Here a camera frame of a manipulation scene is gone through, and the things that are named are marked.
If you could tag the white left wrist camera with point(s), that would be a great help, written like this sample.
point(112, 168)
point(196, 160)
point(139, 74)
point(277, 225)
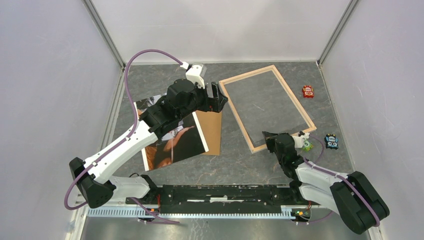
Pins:
point(195, 73)

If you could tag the blue black monster toy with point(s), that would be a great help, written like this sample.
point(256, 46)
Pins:
point(331, 141)

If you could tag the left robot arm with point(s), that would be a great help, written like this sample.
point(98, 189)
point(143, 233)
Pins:
point(94, 176)

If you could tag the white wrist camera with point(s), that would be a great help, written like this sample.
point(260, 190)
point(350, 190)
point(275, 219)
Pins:
point(300, 139)
point(195, 73)

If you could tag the aluminium corner post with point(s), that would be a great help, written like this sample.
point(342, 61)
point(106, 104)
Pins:
point(101, 27)
point(337, 31)

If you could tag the aluminium corner post left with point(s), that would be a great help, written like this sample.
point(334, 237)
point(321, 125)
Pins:
point(101, 27)

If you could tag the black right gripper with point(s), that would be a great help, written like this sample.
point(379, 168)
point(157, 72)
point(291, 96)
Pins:
point(269, 138)

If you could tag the printed photo with white border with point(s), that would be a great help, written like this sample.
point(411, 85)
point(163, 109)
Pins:
point(185, 141)

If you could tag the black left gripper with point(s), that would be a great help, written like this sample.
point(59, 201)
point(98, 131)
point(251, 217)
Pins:
point(215, 104)

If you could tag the light wooden picture frame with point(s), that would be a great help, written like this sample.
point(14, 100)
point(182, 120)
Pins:
point(273, 68)

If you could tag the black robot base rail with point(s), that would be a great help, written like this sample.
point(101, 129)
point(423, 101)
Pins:
point(212, 202)

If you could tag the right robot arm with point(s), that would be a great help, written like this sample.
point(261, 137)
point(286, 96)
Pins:
point(350, 195)

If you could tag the aluminium corner post right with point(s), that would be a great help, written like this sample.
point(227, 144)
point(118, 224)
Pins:
point(337, 31)

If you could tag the brown cardboard backing board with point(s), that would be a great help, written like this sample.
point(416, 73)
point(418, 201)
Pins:
point(211, 126)

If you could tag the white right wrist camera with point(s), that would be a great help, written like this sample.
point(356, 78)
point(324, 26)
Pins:
point(300, 139)

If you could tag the red monster toy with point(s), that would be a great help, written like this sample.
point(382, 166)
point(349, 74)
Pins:
point(308, 91)

